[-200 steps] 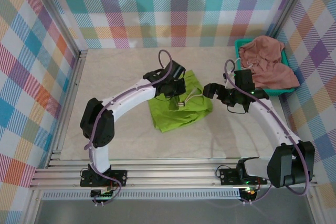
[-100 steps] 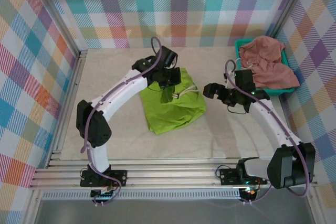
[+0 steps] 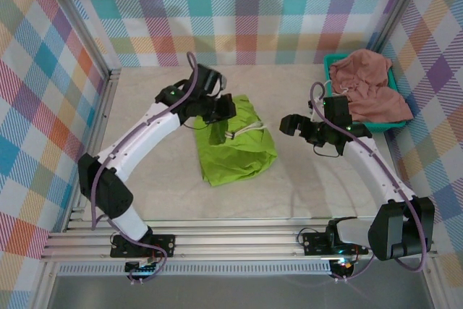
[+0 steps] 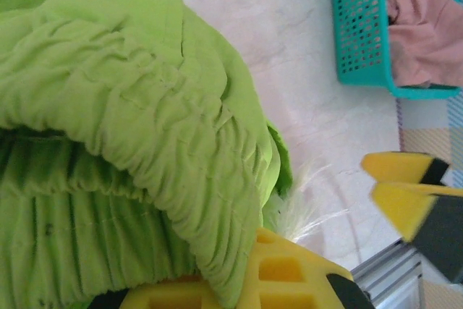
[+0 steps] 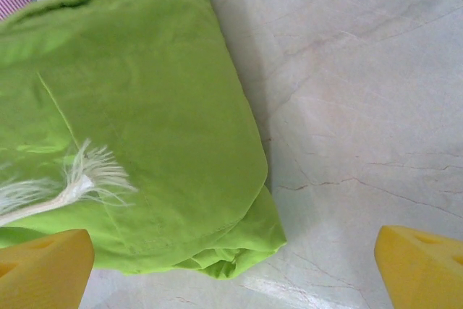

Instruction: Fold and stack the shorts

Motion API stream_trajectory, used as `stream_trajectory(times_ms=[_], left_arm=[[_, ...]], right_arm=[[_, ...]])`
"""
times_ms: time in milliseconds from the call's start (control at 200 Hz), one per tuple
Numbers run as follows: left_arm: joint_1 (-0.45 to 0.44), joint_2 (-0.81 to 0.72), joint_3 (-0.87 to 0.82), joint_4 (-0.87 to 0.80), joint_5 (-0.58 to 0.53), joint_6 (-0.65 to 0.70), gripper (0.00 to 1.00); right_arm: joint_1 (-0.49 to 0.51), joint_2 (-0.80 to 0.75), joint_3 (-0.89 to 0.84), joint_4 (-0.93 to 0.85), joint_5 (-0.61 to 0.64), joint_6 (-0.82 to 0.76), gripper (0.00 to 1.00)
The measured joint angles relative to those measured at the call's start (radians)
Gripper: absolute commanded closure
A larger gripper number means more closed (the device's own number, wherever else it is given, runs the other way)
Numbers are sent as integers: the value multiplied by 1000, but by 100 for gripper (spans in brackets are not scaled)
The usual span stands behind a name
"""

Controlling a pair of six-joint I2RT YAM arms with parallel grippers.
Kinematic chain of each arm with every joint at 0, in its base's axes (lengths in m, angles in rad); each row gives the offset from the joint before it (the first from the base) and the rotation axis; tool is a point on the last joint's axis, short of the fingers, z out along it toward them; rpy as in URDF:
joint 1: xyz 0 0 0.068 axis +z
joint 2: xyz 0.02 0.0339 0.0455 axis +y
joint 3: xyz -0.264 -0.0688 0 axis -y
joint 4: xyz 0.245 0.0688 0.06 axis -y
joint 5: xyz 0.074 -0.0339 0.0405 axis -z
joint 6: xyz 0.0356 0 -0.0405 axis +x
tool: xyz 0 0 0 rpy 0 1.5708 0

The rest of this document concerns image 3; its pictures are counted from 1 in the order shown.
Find long aluminium frame rail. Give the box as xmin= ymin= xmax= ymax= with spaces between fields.
xmin=39 ymin=216 xmax=441 ymax=263

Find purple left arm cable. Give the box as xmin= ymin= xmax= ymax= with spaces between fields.
xmin=90 ymin=51 xmax=202 ymax=284

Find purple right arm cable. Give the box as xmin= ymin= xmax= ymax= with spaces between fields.
xmin=310 ymin=82 xmax=428 ymax=283

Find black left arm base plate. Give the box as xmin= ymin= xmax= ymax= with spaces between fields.
xmin=110 ymin=233 xmax=177 ymax=259

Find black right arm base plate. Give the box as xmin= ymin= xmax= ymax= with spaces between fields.
xmin=302 ymin=228 xmax=370 ymax=258

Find pink shorts with white drawstring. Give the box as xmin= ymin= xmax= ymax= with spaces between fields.
xmin=323 ymin=48 xmax=415 ymax=124

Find thin black right camera cable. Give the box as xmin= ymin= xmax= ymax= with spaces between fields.
xmin=313 ymin=143 xmax=343 ymax=159

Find teal plastic basket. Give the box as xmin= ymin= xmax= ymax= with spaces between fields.
xmin=323 ymin=54 xmax=408 ymax=135

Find slotted grey cable duct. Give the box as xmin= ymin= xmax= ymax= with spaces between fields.
xmin=56 ymin=263 xmax=334 ymax=276

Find lime green shorts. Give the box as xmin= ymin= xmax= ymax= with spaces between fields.
xmin=194 ymin=94 xmax=279 ymax=187

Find thin black left camera cable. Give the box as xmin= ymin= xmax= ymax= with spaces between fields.
xmin=180 ymin=119 xmax=211 ymax=131

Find thin black camera cable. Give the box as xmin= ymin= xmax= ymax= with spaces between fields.
xmin=180 ymin=119 xmax=211 ymax=131
xmin=313 ymin=143 xmax=343 ymax=159

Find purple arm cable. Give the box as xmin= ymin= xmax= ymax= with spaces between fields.
xmin=310 ymin=82 xmax=428 ymax=283
xmin=90 ymin=51 xmax=202 ymax=284

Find aluminium corner post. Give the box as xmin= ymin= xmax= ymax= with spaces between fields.
xmin=365 ymin=0 xmax=433 ymax=55
xmin=34 ymin=0 xmax=122 ymax=80

